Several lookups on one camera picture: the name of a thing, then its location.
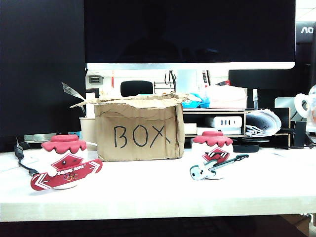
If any small black box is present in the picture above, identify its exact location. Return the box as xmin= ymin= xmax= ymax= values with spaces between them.
xmin=290 ymin=120 xmax=307 ymax=149

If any black round disc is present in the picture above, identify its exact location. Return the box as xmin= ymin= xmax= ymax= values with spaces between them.
xmin=233 ymin=144 xmax=260 ymax=154

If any large black monitor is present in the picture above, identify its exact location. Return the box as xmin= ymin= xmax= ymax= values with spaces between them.
xmin=0 ymin=0 xmax=87 ymax=153

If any flat white box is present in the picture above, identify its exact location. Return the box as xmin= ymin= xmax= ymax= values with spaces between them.
xmin=197 ymin=127 xmax=242 ymax=135

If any brown cardboard box marked BOX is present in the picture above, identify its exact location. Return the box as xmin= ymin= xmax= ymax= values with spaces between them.
xmin=70 ymin=91 xmax=198 ymax=162

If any crumpled clear tape strip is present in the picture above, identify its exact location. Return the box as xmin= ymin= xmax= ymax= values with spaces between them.
xmin=61 ymin=81 xmax=86 ymax=101

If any rolled newspaper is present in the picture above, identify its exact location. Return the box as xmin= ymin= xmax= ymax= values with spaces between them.
xmin=245 ymin=109 xmax=282 ymax=138

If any small cream box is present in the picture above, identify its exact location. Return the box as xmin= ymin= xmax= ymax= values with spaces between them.
xmin=183 ymin=122 xmax=198 ymax=135

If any pink white tissue pack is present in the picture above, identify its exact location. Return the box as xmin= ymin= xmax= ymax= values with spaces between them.
xmin=204 ymin=85 xmax=248 ymax=110

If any large silver-edged monitor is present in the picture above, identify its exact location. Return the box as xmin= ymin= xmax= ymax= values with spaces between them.
xmin=83 ymin=0 xmax=296 ymax=70

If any black cable with plug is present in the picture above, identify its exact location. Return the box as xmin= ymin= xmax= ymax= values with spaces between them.
xmin=14 ymin=135 xmax=40 ymax=177

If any beige paper cup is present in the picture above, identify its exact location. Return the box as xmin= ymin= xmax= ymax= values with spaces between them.
xmin=79 ymin=116 xmax=98 ymax=152

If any blue plastic bag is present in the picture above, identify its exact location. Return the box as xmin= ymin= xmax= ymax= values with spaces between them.
xmin=181 ymin=92 xmax=211 ymax=109

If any black office chair back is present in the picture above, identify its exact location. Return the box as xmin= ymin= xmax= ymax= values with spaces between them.
xmin=120 ymin=80 xmax=154 ymax=98

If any black AOC monitor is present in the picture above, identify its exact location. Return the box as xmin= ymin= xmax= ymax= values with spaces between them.
xmin=295 ymin=21 xmax=316 ymax=43

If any silver laptop stand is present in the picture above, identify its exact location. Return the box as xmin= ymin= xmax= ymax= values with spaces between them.
xmin=275 ymin=97 xmax=301 ymax=121

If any red-capped doll with guitar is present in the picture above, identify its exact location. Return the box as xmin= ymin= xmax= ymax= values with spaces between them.
xmin=189 ymin=131 xmax=250 ymax=181

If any white power strip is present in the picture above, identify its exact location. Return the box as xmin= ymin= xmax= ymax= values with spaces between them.
xmin=205 ymin=116 xmax=243 ymax=129

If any red-capped doll with snowboard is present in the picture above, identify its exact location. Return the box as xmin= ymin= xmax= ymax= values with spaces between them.
xmin=30 ymin=134 xmax=103 ymax=192

